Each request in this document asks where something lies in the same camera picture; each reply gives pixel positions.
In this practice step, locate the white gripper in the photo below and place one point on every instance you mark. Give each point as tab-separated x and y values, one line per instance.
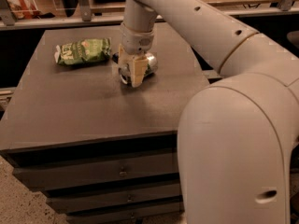
135	43

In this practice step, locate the silver green 7up can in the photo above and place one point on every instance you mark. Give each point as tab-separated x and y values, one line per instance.
152	66

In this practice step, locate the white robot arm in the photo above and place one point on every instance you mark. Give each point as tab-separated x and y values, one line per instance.
235	136

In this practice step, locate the green chip bag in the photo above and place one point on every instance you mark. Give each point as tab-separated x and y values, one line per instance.
83	52

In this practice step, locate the grey drawer cabinet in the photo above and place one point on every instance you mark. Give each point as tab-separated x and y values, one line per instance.
61	116

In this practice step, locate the red white bag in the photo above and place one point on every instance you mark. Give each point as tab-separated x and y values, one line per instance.
24	9

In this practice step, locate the top grey drawer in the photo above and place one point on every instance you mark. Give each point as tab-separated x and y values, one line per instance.
88	173

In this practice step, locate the grey drawer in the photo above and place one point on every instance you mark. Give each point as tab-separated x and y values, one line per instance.
88	173
112	197
126	213

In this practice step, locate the bottom grey drawer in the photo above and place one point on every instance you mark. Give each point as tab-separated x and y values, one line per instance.
126	213

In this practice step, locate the middle grey drawer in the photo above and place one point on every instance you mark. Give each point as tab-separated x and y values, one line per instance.
112	197

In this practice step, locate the metal railing frame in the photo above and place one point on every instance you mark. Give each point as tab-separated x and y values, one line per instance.
53	12

